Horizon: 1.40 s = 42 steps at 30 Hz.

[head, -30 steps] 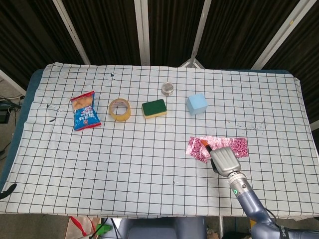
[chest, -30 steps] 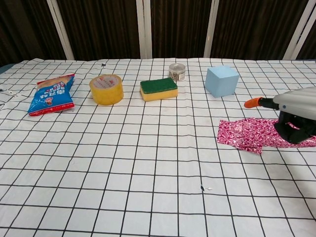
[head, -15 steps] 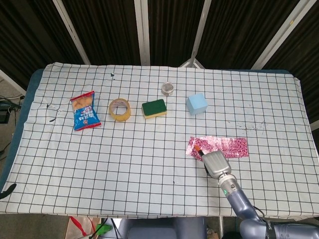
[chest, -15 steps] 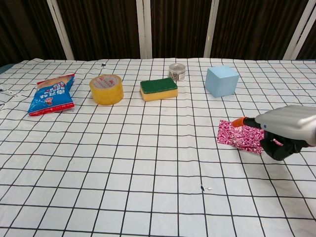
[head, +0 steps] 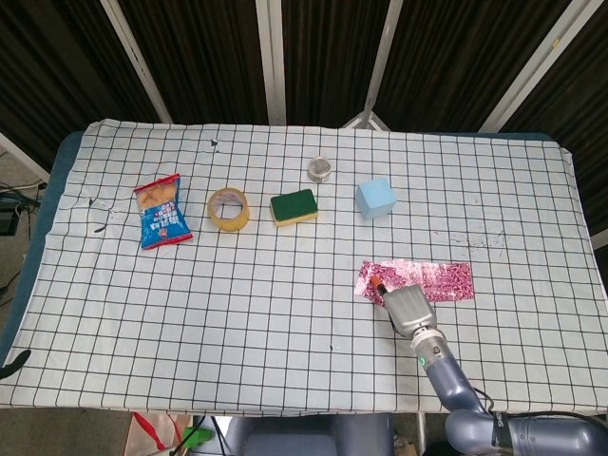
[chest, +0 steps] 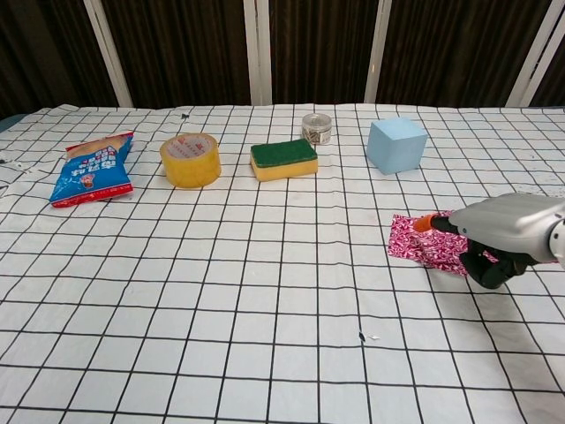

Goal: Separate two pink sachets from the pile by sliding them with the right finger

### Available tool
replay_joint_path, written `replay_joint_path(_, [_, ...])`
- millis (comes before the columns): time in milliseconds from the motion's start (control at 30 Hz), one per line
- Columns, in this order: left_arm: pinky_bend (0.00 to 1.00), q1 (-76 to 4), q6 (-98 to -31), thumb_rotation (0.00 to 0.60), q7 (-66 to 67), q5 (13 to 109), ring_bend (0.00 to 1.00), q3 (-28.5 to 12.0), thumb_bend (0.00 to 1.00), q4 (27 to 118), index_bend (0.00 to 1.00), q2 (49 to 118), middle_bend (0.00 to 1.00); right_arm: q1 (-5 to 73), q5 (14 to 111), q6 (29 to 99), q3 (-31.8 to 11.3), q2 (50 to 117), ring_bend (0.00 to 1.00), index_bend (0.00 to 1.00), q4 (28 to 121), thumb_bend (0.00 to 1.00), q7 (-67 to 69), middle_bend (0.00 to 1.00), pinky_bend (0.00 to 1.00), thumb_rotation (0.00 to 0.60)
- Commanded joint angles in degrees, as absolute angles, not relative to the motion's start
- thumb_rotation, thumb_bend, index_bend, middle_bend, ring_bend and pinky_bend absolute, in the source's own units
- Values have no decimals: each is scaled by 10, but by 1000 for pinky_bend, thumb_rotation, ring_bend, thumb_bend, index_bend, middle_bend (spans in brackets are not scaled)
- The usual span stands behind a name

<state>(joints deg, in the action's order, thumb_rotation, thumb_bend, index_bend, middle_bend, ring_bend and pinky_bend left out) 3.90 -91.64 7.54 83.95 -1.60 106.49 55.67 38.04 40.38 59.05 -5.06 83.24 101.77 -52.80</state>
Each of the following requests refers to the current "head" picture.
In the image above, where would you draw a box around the white red shopping bag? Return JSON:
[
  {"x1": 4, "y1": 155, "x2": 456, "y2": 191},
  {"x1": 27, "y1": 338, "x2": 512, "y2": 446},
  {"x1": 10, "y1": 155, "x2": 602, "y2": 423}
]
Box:
[{"x1": 123, "y1": 411, "x2": 192, "y2": 456}]

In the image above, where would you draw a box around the yellow green scouring sponge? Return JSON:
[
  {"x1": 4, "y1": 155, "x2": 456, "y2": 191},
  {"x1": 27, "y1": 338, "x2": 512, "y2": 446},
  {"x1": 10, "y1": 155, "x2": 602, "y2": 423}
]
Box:
[{"x1": 269, "y1": 188, "x2": 319, "y2": 228}]

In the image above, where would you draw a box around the black strap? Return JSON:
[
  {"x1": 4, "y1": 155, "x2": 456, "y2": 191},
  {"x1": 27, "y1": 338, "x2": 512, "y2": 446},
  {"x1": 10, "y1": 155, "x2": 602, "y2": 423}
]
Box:
[{"x1": 0, "y1": 350, "x2": 32, "y2": 380}]

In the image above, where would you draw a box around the white partition foot bar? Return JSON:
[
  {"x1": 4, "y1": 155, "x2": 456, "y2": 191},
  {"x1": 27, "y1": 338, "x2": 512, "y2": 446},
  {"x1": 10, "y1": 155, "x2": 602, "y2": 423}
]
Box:
[{"x1": 0, "y1": 131, "x2": 51, "y2": 185}]

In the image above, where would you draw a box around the blue red snack bag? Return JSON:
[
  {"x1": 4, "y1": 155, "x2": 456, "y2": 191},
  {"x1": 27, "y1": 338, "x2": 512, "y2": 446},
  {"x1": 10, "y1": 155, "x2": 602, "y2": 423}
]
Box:
[{"x1": 132, "y1": 172, "x2": 193, "y2": 252}]

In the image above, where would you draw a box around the green plastic object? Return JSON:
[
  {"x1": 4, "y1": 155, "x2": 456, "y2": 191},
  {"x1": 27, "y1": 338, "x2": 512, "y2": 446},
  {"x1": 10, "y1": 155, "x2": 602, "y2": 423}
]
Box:
[{"x1": 182, "y1": 426, "x2": 214, "y2": 450}]

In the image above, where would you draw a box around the blue padded table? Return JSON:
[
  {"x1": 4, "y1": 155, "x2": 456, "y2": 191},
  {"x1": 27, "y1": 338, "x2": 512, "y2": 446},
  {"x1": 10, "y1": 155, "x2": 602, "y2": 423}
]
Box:
[{"x1": 0, "y1": 128, "x2": 576, "y2": 368}]

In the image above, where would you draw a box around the white partition frame post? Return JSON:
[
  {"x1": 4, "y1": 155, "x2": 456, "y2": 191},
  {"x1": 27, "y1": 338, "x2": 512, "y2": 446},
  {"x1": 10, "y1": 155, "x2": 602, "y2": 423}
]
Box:
[
  {"x1": 340, "y1": 0, "x2": 405, "y2": 130},
  {"x1": 99, "y1": 0, "x2": 173, "y2": 124},
  {"x1": 478, "y1": 0, "x2": 598, "y2": 133},
  {"x1": 255, "y1": 0, "x2": 289, "y2": 126}
]

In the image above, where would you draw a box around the clear round jar of clips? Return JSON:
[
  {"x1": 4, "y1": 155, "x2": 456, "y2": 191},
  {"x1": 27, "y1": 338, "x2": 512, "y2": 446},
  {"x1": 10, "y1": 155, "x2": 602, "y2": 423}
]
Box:
[{"x1": 307, "y1": 156, "x2": 333, "y2": 183}]

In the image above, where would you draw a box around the light blue foam cube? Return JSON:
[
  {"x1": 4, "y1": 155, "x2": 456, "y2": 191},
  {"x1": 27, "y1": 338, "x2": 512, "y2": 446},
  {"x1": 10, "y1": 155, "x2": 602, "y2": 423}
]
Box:
[{"x1": 355, "y1": 177, "x2": 397, "y2": 221}]

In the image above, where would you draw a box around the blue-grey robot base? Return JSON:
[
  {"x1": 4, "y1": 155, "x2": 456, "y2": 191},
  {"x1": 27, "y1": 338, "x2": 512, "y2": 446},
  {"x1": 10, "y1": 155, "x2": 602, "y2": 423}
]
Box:
[{"x1": 222, "y1": 413, "x2": 395, "y2": 456}]

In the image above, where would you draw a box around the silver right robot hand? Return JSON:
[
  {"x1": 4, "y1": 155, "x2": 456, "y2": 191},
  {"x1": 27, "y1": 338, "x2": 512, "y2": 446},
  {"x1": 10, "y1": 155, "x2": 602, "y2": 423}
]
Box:
[{"x1": 369, "y1": 275, "x2": 437, "y2": 338}]

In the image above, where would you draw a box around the red patterned candy strip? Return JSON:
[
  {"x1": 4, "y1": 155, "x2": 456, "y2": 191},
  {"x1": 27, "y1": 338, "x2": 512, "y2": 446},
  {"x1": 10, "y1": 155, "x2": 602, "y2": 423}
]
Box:
[{"x1": 387, "y1": 259, "x2": 474, "y2": 304}]

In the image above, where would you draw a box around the black floor cable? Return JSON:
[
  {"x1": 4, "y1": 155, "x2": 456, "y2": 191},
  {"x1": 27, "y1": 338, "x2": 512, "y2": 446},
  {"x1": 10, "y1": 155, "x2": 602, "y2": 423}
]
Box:
[{"x1": 0, "y1": 181, "x2": 48, "y2": 210}]

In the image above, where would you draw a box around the white black-grid tablecloth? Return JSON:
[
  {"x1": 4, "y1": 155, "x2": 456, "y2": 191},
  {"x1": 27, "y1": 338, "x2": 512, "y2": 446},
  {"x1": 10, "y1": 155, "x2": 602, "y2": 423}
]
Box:
[{"x1": 0, "y1": 121, "x2": 608, "y2": 419}]

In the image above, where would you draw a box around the black box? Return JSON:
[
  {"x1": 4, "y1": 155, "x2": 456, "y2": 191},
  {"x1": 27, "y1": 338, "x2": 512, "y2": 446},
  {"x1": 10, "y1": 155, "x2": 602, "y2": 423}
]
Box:
[{"x1": 0, "y1": 198, "x2": 20, "y2": 237}]

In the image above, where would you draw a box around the yellow packing tape roll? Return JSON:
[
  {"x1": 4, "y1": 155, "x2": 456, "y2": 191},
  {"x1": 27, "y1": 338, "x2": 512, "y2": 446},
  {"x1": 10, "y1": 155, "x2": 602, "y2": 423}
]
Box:
[{"x1": 206, "y1": 186, "x2": 251, "y2": 234}]

